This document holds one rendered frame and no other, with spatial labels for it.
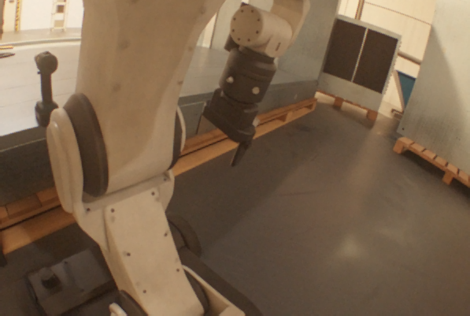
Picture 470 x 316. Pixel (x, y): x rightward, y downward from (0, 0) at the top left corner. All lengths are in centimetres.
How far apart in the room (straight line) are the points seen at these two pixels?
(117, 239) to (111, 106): 21
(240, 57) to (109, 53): 23
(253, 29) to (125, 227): 35
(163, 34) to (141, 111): 9
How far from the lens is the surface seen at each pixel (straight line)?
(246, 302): 72
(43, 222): 112
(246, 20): 40
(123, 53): 25
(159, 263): 45
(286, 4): 47
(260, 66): 42
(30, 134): 92
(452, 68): 341
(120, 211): 40
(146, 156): 33
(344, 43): 434
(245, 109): 44
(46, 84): 88
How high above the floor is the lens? 79
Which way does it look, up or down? 24 degrees down
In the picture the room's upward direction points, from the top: 13 degrees clockwise
